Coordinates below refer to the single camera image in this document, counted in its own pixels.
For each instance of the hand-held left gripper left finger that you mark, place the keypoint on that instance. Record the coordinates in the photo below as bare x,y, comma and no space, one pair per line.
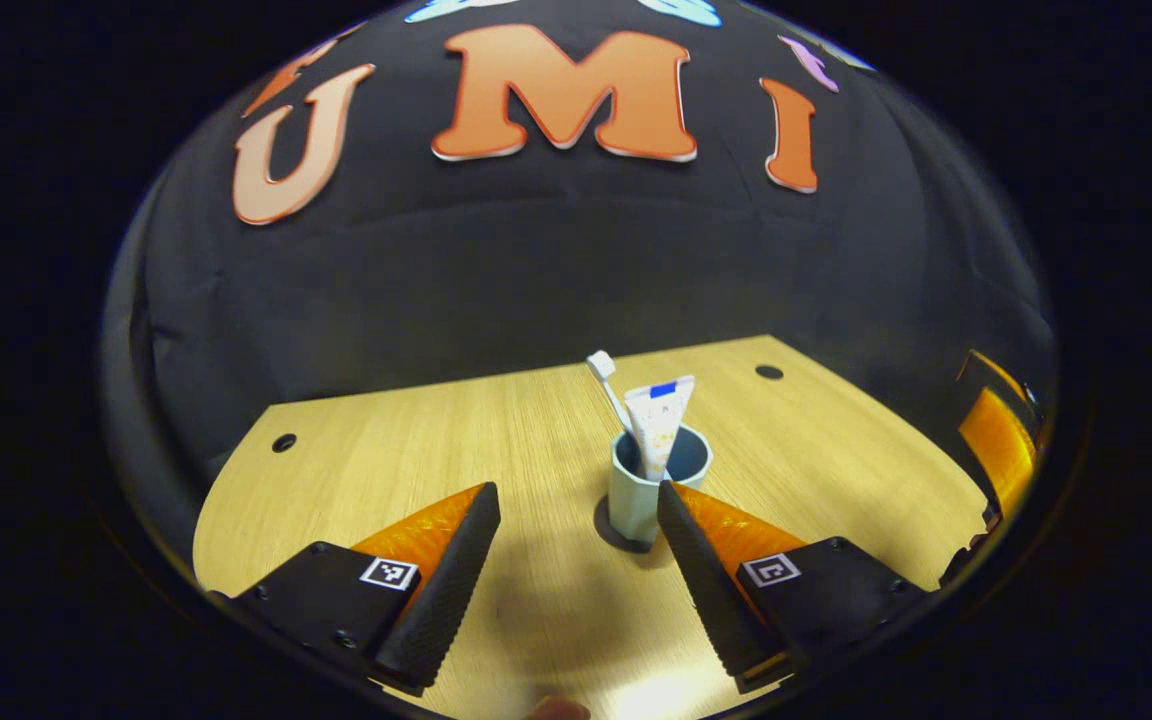
451,590

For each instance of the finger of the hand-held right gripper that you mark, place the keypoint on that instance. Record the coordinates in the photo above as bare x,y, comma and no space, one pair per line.
996,367
1001,450

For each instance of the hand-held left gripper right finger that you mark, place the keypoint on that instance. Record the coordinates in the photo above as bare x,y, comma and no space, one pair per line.
706,590

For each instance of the pale blue cup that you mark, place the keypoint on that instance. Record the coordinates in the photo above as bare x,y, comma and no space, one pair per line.
631,505

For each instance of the dark round coaster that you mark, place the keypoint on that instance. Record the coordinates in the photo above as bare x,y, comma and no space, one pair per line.
602,522

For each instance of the white toothpaste tube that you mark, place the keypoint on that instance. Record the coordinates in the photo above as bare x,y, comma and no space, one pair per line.
658,425

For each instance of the white toothbrush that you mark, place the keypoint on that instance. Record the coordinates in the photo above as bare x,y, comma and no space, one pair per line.
601,365

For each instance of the wooden desktop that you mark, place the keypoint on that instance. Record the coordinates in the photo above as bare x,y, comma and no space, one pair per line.
436,430

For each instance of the black backdrop cloth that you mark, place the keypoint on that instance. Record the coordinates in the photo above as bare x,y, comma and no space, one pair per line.
536,260

